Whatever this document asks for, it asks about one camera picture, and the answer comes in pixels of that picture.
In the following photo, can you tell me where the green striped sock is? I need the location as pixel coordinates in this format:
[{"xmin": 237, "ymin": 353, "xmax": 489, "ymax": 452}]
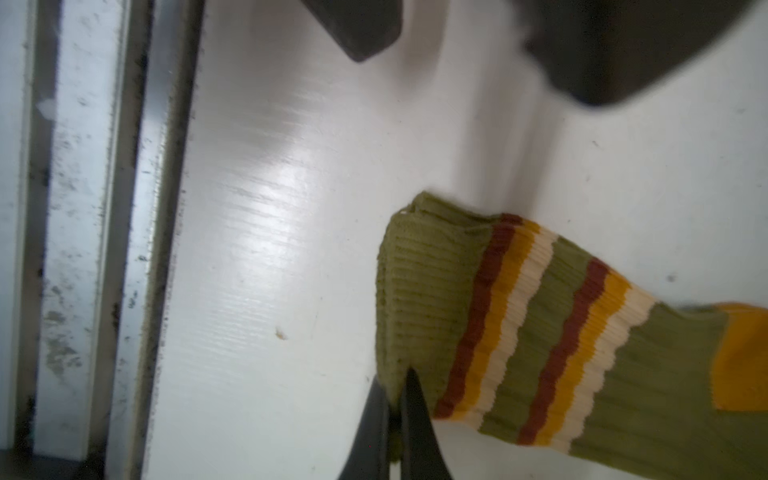
[{"xmin": 376, "ymin": 192, "xmax": 767, "ymax": 479}]

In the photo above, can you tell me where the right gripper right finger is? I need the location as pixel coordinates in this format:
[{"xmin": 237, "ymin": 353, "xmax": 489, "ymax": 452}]
[{"xmin": 400, "ymin": 369, "xmax": 452, "ymax": 480}]

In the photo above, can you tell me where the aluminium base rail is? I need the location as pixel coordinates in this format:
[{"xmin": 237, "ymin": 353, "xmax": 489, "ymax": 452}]
[{"xmin": 1, "ymin": 1, "xmax": 204, "ymax": 479}]

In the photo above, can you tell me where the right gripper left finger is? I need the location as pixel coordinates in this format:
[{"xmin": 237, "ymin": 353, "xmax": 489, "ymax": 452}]
[{"xmin": 338, "ymin": 377, "xmax": 391, "ymax": 480}]

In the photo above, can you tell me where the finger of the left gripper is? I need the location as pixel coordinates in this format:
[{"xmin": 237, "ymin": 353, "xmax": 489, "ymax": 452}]
[
  {"xmin": 302, "ymin": 0, "xmax": 403, "ymax": 63},
  {"xmin": 513, "ymin": 0, "xmax": 753, "ymax": 107}
]

